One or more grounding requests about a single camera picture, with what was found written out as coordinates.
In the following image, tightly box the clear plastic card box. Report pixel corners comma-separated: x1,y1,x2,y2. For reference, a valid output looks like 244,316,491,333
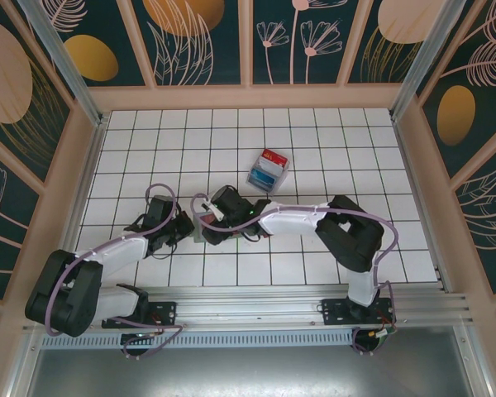
246,147,292,197

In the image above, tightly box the blue card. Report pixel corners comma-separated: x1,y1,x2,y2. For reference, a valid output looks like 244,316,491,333
247,169,280,193

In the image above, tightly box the white grey card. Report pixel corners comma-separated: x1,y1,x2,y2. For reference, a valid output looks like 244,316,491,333
251,159,284,177

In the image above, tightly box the grey metal sheet panel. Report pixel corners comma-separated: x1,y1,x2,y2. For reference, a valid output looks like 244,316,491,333
24,326,487,397

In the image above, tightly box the thin black left gripper cable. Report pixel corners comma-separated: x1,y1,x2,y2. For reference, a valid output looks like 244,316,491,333
148,242,179,260

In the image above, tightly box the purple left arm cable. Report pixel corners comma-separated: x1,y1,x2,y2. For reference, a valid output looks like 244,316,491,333
44,183,184,360

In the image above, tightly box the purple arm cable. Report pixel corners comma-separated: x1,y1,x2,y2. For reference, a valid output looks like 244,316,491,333
44,183,184,360
189,192,400,356

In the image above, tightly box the aluminium mounting rail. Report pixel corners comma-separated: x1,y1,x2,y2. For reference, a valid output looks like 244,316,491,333
22,284,476,332

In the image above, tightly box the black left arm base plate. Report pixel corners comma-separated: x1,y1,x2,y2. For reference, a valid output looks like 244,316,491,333
102,300,179,330

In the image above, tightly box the aluminium side rail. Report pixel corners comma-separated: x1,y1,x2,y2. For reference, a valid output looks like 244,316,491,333
390,117,454,293
64,119,108,290

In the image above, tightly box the grey slotted cable duct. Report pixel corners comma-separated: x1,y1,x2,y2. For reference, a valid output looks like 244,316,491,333
39,332,356,349

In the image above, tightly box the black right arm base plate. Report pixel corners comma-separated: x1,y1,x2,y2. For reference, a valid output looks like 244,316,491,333
321,297,398,326

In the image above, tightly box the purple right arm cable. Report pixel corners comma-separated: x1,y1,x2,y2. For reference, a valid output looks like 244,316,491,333
189,192,400,356

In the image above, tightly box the aluminium corner post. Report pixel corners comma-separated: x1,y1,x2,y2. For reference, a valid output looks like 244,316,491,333
15,0,108,127
389,0,479,122

